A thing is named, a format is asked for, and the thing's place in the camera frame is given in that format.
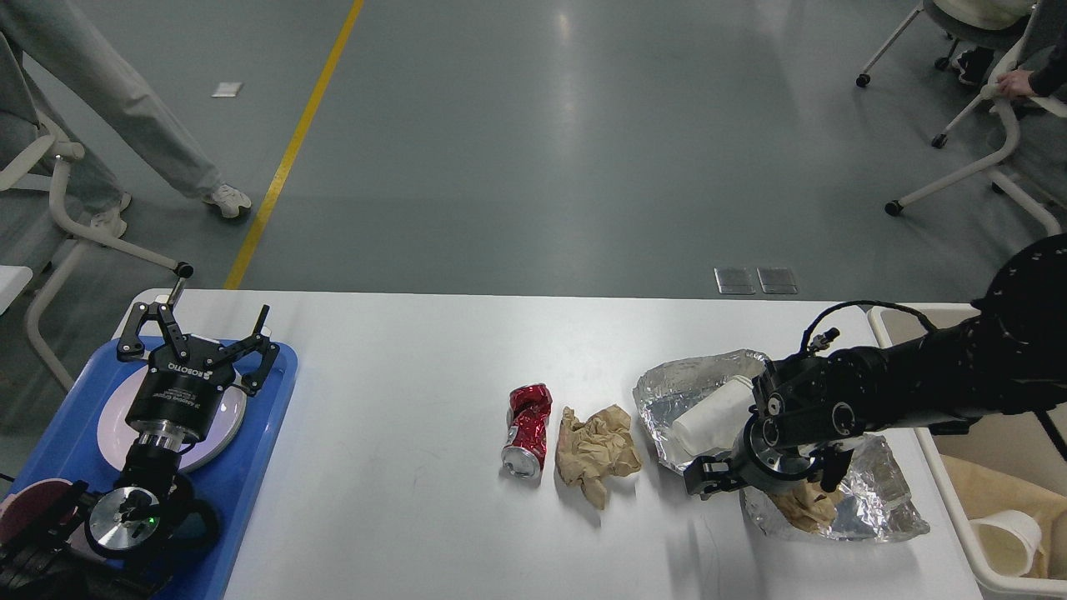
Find white chair base far right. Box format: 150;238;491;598
883;1;1064;235

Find blue plastic tray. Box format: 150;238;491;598
11;340;298;599

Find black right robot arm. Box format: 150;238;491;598
684;234;1066;498

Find grey office chair left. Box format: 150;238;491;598
0;17;194;393

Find person in grey trousers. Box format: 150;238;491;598
1;1;252;219

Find green plate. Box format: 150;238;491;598
179;422;242;473

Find white paper cup lying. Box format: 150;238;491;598
670;375;754;456

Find white side table corner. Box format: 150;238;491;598
0;265;33;315

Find metal floor socket plates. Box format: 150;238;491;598
714;268;798;295

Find aluminium foil sheet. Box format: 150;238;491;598
742;435;930;543
633;349;769;475

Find white chair right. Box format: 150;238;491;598
856;0;1034;149

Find beige plastic bin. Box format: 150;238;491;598
867;302;1064;599

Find pink plate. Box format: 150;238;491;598
96;366;246;470

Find person in black seated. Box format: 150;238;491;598
950;0;1067;101

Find pink mug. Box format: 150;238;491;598
1;478;92;556

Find crushed red soda can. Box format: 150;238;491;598
500;383;552;479

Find brown paper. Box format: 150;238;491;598
769;481;844;534
555;405;643;510

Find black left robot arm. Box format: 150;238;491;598
3;293;297;599

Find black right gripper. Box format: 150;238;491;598
684;350;876;500

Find brown paper bag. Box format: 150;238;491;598
941;455;1066;578

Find dark blue mug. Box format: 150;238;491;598
156;498;221;577

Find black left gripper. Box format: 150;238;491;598
116;277;281;444

